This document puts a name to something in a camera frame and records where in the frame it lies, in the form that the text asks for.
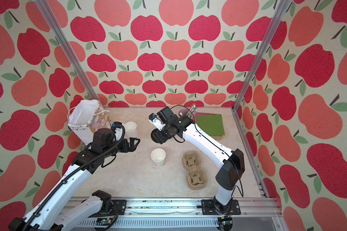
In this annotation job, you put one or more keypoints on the green napkin stack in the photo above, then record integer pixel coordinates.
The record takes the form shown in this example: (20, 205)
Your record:
(211, 124)

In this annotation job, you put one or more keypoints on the right aluminium frame post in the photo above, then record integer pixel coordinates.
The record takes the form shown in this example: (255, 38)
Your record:
(264, 45)

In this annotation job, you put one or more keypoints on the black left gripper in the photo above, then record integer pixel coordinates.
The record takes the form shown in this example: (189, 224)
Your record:
(125, 145)

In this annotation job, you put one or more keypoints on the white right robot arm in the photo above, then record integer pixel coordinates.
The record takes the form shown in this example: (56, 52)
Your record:
(230, 162)

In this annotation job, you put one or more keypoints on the cardboard two-cup carrier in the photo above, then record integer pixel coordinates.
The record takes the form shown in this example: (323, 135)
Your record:
(196, 177)

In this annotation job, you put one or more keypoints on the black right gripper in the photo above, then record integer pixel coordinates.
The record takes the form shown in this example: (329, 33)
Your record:
(183, 119)

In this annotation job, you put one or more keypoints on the stacked white paper cups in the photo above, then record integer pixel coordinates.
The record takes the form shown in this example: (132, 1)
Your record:
(130, 127)

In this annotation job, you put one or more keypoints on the cutlery in pink holder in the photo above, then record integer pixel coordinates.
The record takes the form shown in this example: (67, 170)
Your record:
(193, 109)

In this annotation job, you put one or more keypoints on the left aluminium frame post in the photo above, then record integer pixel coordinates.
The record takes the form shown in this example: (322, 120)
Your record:
(52, 22)

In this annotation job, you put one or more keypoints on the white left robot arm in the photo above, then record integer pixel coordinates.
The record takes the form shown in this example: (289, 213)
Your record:
(46, 215)

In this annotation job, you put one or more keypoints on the cartoon animal gift bag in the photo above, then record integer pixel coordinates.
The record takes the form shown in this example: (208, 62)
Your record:
(87, 118)

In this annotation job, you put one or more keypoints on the white paper cup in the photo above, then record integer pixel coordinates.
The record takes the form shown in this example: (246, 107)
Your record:
(158, 156)

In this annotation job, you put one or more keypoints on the aluminium frame post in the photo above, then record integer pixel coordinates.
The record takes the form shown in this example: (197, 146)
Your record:
(264, 45)
(52, 22)

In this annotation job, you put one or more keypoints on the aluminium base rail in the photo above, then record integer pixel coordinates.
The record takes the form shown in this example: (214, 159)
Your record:
(172, 214)

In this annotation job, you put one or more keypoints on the pink utensil holder cup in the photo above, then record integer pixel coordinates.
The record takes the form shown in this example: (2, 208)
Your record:
(183, 112)

